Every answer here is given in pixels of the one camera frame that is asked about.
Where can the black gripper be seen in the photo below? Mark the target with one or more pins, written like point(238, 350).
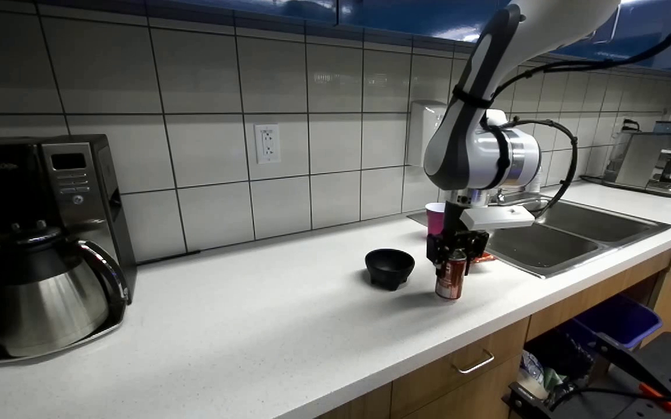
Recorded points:
point(455, 220)

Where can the red soda can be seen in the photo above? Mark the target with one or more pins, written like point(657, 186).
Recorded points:
point(451, 279)

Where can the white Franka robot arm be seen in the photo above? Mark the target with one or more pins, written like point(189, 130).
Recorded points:
point(466, 146)

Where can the black bowl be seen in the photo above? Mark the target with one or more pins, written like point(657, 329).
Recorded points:
point(389, 267)

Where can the orange Doritos chip bag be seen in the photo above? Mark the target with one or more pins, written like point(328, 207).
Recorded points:
point(485, 257)

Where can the purple plastic cup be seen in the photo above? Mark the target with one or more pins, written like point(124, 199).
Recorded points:
point(435, 216)

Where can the stainless steel double sink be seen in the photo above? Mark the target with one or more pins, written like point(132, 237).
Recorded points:
point(576, 234)

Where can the wooden lower cabinet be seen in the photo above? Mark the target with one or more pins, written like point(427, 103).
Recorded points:
point(430, 386)

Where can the blue plastic bin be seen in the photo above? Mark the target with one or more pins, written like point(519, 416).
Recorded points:
point(618, 321)

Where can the silver espresso machine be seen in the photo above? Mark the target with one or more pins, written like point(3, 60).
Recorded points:
point(646, 158)

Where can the blue upper cabinets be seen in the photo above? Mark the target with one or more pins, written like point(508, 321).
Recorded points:
point(396, 14)

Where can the black equipment cart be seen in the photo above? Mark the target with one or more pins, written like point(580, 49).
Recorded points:
point(663, 373)

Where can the steel coffee carafe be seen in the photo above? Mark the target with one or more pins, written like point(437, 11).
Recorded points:
point(47, 298)

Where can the black drip coffee maker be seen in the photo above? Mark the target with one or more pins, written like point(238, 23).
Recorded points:
point(47, 181)

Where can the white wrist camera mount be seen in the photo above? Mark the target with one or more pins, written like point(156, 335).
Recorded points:
point(501, 216)

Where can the white wall outlet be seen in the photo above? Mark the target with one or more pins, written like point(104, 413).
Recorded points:
point(267, 142)

